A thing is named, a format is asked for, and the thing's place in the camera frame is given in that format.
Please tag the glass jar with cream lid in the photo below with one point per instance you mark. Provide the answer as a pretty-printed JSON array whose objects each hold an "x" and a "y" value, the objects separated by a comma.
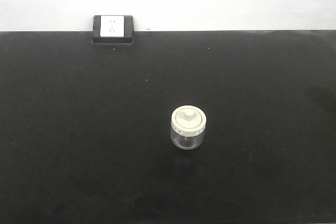
[{"x": 188, "y": 124}]

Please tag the black white power socket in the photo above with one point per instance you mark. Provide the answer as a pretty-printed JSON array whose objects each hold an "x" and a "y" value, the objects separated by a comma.
[{"x": 113, "y": 29}]

